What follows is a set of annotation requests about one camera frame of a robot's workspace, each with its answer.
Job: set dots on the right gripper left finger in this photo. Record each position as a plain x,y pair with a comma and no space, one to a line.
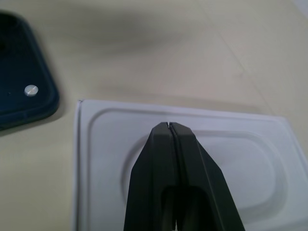
151,173

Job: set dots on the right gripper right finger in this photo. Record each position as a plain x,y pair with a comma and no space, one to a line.
202,178

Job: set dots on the white phone box base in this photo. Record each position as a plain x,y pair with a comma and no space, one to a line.
101,154

